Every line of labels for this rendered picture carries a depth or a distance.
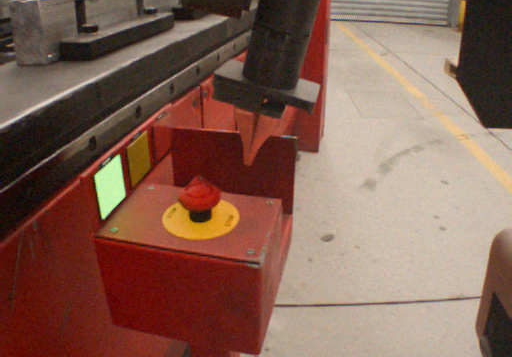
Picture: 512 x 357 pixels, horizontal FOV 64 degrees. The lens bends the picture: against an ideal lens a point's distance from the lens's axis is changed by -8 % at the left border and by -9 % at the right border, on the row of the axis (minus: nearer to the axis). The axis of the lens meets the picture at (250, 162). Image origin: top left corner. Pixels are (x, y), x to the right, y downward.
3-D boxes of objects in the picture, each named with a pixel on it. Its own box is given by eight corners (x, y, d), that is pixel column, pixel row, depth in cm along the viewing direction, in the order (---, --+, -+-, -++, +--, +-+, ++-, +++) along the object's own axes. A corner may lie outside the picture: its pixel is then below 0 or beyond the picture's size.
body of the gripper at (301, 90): (226, 74, 49) (240, 9, 46) (315, 100, 48) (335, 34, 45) (209, 91, 43) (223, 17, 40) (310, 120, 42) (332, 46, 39)
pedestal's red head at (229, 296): (259, 358, 41) (262, 199, 33) (111, 326, 44) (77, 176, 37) (292, 241, 59) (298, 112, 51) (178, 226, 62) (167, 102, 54)
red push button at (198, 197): (215, 237, 40) (213, 203, 39) (173, 231, 41) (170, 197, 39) (227, 214, 44) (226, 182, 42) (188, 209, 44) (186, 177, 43)
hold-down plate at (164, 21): (90, 60, 61) (88, 40, 60) (60, 60, 62) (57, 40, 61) (175, 27, 87) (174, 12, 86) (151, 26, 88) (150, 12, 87)
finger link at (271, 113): (216, 139, 53) (232, 63, 49) (274, 156, 52) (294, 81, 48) (197, 163, 47) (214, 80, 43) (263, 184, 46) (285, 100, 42)
